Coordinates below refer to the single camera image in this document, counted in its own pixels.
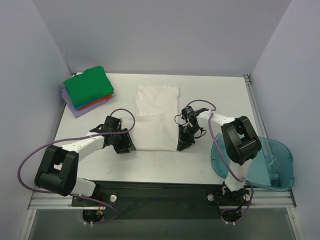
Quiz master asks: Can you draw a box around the white t-shirt red print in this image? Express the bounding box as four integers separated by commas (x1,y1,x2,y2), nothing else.
131,85,180,152

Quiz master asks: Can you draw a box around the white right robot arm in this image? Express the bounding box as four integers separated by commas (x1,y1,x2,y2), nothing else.
176,106,262,204

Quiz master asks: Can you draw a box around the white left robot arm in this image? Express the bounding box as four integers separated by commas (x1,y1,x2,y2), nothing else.
34,115,136,206

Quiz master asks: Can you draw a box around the orange folded t-shirt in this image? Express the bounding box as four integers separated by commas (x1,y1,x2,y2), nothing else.
90,94,113,104

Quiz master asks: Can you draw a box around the blue folded t-shirt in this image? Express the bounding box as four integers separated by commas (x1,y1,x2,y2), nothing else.
74,101,95,111

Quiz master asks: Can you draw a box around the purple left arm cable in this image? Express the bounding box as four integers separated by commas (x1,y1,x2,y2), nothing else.
16,108,137,225

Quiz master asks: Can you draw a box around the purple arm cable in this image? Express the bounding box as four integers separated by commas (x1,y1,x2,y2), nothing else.
16,108,137,225
186,99,255,225

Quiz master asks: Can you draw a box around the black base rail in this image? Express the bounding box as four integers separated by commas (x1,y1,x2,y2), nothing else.
71,181,252,223

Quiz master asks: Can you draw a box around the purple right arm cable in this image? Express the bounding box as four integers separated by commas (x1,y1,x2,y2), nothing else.
186,99,255,225

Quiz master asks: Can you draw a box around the aluminium frame rail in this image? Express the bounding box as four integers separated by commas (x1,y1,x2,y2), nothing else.
32,73,295,240

